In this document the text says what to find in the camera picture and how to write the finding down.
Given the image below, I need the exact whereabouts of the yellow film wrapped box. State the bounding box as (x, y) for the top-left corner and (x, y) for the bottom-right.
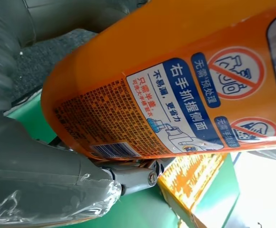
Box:
(157, 153), (228, 228)

